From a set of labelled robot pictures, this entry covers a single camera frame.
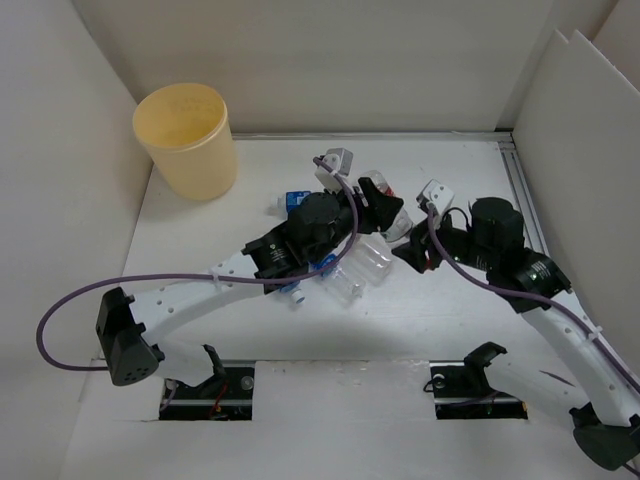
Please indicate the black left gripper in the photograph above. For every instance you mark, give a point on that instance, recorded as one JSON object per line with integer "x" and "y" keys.
{"x": 377, "y": 216}

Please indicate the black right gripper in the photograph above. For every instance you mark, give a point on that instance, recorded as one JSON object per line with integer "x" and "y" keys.
{"x": 409, "y": 253}

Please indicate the red label water bottle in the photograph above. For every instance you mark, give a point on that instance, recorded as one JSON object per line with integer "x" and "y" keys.
{"x": 385, "y": 208}

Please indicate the clear jar metal lid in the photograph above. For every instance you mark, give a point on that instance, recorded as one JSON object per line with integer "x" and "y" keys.
{"x": 371, "y": 258}

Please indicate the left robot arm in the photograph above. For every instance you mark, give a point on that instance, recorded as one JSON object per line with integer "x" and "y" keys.
{"x": 132, "y": 329}

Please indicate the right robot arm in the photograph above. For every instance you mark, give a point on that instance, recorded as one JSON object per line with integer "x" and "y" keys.
{"x": 604, "y": 414}

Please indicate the yellow plastic bin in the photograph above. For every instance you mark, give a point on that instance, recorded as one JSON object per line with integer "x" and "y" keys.
{"x": 185, "y": 129}

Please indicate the middle blue label bottle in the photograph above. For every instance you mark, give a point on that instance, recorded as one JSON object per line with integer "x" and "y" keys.
{"x": 342, "y": 283}

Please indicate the horizontal blue label bottle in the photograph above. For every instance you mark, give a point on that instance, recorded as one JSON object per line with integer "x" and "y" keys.
{"x": 284, "y": 203}

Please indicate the left blue label bottle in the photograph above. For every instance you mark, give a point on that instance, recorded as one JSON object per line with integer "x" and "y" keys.
{"x": 292, "y": 292}

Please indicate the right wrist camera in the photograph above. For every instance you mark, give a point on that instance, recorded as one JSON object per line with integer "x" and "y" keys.
{"x": 435, "y": 197}

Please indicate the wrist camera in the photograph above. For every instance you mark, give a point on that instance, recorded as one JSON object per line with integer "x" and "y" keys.
{"x": 335, "y": 163}
{"x": 435, "y": 197}

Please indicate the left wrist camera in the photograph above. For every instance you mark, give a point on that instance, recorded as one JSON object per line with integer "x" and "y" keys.
{"x": 335, "y": 163}

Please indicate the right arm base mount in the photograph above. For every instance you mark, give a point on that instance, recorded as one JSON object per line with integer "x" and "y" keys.
{"x": 460, "y": 389}

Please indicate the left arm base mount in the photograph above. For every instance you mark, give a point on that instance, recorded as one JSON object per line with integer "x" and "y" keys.
{"x": 226, "y": 395}

